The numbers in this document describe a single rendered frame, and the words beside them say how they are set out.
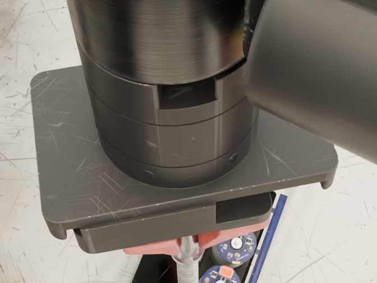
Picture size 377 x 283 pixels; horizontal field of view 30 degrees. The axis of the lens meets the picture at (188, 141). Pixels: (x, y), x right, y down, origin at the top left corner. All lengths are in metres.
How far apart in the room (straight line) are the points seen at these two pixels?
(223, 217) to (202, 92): 0.07
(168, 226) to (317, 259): 0.28
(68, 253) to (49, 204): 0.27
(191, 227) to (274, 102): 0.10
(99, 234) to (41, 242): 0.27
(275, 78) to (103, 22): 0.05
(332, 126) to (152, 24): 0.05
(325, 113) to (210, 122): 0.06
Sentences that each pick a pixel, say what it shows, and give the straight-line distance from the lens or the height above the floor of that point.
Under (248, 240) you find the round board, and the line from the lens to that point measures 0.44.
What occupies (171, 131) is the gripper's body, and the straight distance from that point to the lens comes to 0.21.
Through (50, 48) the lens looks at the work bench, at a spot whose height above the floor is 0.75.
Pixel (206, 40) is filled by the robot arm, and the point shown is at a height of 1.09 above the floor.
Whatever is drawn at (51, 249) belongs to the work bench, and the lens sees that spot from 0.51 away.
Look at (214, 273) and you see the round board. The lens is 0.44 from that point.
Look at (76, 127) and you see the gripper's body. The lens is 0.25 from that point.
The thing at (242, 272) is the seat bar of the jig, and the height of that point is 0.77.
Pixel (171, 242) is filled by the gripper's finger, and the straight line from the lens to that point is 0.26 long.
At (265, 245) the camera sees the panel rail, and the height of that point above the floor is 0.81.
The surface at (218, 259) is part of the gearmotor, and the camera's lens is 0.47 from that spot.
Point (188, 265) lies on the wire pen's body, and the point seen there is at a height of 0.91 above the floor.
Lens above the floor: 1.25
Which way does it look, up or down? 75 degrees down
